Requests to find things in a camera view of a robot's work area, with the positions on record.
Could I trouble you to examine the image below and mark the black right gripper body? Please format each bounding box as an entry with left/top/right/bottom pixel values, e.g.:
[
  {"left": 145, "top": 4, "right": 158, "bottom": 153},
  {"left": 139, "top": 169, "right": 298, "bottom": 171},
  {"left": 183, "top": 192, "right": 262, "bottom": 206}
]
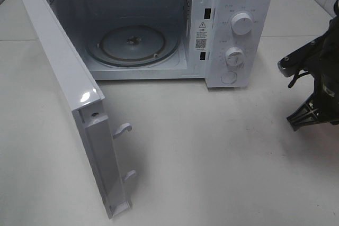
[{"left": 286, "top": 19, "right": 339, "bottom": 132}]

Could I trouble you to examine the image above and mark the right gripper finger with grey pad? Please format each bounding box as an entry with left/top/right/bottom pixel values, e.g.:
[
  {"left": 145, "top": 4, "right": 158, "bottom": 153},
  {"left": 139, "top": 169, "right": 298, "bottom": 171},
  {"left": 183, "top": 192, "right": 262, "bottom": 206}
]
[{"left": 278, "top": 38, "right": 324, "bottom": 77}]

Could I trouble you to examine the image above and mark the white timer knob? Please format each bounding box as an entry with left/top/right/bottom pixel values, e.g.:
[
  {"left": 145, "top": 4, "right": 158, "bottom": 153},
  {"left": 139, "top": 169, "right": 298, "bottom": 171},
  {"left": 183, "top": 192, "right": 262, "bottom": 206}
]
[{"left": 225, "top": 47, "right": 245, "bottom": 67}]

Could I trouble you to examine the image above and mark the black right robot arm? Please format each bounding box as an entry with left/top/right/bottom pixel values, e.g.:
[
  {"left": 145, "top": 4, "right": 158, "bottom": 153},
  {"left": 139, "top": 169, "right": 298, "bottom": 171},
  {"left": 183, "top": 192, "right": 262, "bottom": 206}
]
[{"left": 278, "top": 1, "right": 338, "bottom": 131}]

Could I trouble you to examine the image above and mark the round white door button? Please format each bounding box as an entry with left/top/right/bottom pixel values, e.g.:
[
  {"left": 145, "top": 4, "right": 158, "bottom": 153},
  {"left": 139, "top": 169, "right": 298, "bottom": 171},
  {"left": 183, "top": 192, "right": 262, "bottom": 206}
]
[{"left": 220, "top": 71, "right": 237, "bottom": 84}]

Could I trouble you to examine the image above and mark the upper white power knob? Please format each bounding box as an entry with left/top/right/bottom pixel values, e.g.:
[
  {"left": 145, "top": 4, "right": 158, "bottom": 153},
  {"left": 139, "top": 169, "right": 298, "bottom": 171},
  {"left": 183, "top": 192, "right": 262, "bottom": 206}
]
[{"left": 231, "top": 12, "right": 253, "bottom": 35}]

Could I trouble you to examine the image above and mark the white warning label sticker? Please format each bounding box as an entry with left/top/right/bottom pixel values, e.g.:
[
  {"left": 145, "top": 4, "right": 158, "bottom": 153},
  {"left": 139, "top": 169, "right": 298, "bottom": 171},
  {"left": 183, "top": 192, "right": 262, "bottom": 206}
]
[{"left": 194, "top": 19, "right": 211, "bottom": 51}]

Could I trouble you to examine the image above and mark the glass microwave turntable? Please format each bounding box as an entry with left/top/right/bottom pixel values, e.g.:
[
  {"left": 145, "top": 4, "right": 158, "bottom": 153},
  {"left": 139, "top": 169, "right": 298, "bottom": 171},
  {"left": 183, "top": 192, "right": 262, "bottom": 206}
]
[{"left": 87, "top": 25, "right": 180, "bottom": 68}]

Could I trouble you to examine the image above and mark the white microwave oven body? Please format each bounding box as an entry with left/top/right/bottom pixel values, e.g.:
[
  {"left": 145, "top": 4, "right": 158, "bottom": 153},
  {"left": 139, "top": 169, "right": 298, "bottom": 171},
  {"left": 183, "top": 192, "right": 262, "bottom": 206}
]
[{"left": 47, "top": 0, "right": 271, "bottom": 88}]

